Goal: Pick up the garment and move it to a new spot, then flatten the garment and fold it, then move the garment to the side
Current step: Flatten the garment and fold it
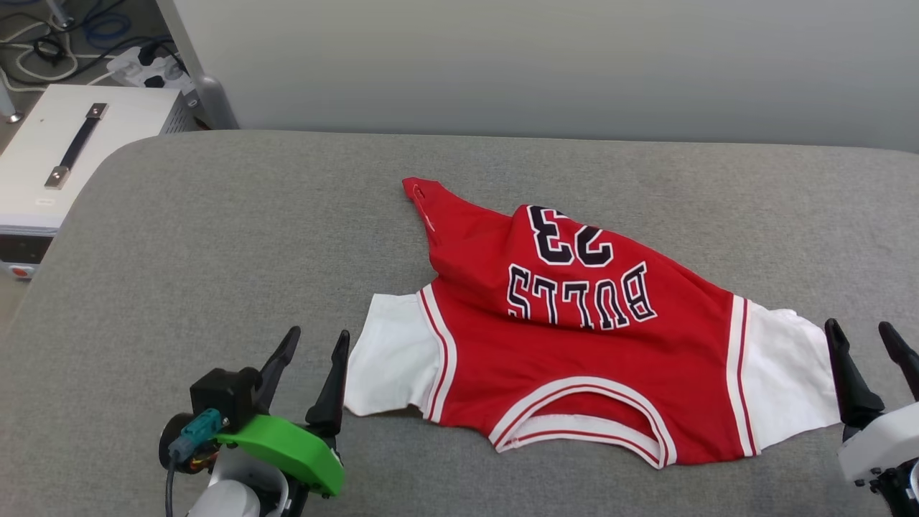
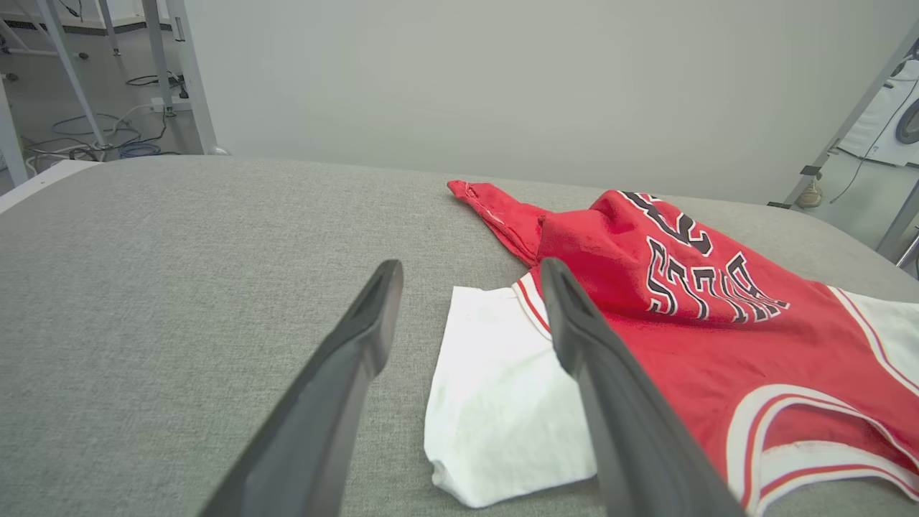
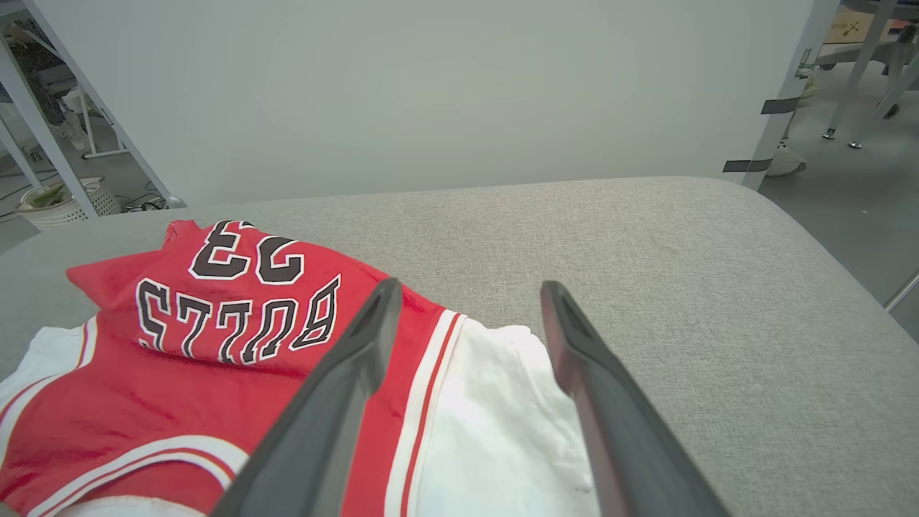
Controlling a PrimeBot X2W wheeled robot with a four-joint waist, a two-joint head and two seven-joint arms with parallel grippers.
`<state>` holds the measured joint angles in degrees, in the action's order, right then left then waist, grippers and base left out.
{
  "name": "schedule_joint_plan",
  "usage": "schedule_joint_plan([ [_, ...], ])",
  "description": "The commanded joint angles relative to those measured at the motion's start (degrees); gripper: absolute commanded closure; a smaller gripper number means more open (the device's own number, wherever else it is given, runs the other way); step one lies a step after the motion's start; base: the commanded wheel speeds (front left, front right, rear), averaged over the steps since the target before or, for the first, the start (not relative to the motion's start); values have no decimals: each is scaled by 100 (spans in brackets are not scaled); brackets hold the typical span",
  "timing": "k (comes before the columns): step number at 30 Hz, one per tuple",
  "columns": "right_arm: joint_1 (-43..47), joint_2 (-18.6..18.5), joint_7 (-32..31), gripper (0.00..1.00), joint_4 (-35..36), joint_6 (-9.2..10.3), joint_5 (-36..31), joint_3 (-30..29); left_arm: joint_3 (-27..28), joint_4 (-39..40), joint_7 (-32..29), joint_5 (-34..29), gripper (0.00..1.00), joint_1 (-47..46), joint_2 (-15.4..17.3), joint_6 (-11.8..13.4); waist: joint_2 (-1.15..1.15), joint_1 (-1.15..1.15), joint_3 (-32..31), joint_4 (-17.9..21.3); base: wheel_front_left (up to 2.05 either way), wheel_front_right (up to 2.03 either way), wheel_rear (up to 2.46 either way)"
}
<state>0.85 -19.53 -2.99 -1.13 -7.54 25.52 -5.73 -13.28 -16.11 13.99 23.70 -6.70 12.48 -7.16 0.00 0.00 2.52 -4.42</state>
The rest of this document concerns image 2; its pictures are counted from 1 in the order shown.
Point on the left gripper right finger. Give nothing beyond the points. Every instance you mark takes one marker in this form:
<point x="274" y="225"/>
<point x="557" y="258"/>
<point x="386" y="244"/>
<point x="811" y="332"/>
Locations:
<point x="632" y="445"/>

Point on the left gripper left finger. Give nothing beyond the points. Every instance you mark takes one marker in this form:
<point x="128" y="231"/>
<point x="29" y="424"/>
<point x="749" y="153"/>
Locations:
<point x="316" y="445"/>

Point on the red and white jersey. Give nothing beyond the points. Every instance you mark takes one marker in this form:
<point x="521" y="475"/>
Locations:
<point x="682" y="323"/>

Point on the grey fabric padded surface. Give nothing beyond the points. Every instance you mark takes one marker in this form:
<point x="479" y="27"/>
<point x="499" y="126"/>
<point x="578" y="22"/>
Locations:
<point x="179" y="287"/>

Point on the white power strip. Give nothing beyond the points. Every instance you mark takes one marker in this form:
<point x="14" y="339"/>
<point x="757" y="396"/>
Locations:
<point x="172" y="104"/>

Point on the grey metal partition leg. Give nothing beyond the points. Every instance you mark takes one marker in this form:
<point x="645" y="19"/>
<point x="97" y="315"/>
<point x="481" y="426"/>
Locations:
<point x="854" y="108"/>
<point x="194" y="86"/>

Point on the white partition panel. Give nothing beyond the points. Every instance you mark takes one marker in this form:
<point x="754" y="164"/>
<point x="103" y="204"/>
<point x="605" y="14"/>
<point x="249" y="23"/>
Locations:
<point x="502" y="86"/>

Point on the white washing machine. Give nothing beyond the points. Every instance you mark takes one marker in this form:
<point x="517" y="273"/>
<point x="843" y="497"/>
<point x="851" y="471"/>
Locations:
<point x="879" y="115"/>

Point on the white metal table leg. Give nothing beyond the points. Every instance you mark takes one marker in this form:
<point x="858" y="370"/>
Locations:
<point x="11" y="136"/>
<point x="72" y="79"/>
<point x="159" y="57"/>

